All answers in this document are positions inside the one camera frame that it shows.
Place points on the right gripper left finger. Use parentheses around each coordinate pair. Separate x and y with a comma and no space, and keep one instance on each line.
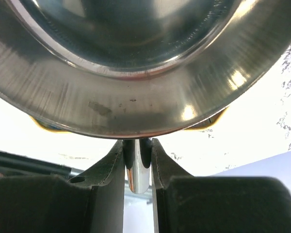
(92,202)

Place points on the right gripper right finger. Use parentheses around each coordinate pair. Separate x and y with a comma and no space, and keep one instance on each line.
(183,203)

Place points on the gold tin of pastel candies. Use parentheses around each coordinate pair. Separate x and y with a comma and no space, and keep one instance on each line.
(200,126)

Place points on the steel scoop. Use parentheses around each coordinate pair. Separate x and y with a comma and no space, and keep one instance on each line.
(135,68)

